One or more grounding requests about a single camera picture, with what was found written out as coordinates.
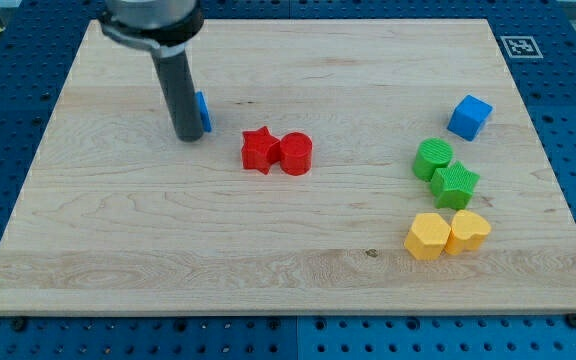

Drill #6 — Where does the red star block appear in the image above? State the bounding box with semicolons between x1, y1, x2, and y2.
241;126;280;175

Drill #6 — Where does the blue cube block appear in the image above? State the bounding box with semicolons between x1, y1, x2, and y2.
447;94;493;141

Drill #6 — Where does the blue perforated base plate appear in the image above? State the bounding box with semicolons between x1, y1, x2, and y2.
0;1;576;359

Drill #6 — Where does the yellow hexagon block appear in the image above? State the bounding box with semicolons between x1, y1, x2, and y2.
404;213;451;260

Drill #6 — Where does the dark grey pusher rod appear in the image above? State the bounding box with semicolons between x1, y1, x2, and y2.
152;43;204;142

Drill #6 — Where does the green star block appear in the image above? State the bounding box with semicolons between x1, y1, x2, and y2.
430;161;480;210

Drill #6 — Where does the yellow heart block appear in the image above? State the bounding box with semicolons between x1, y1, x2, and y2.
444;210;492;255

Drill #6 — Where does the wooden board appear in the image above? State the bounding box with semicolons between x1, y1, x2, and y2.
0;19;576;317

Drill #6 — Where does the blue triangle block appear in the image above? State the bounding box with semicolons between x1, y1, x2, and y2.
195;91;212;133

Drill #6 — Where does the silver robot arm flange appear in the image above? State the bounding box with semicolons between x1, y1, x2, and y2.
98;0;204;58

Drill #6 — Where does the white fiducial marker tag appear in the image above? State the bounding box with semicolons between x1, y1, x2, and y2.
500;35;543;59

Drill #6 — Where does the green cylinder block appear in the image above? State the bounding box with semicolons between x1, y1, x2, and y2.
412;138;453;181

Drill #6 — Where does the red cylinder block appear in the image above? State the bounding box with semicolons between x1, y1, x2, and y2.
280;132;313;176

